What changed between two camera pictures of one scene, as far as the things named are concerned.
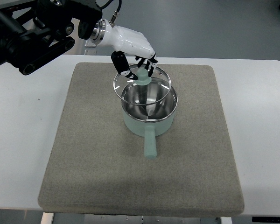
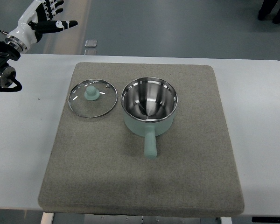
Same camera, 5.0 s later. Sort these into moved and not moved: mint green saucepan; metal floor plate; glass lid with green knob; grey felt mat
Moved: glass lid with green knob
Not moved: mint green saucepan; grey felt mat; metal floor plate
